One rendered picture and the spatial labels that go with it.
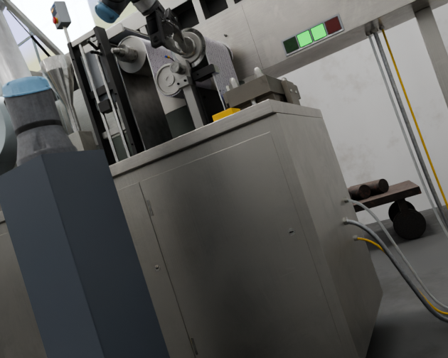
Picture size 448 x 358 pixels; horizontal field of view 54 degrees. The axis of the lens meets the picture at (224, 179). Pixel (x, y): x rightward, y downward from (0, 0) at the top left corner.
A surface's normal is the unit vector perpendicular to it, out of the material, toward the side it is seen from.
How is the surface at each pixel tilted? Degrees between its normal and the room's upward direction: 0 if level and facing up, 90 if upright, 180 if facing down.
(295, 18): 90
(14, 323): 90
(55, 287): 90
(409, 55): 90
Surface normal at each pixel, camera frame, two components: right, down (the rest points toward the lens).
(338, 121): -0.48, 0.12
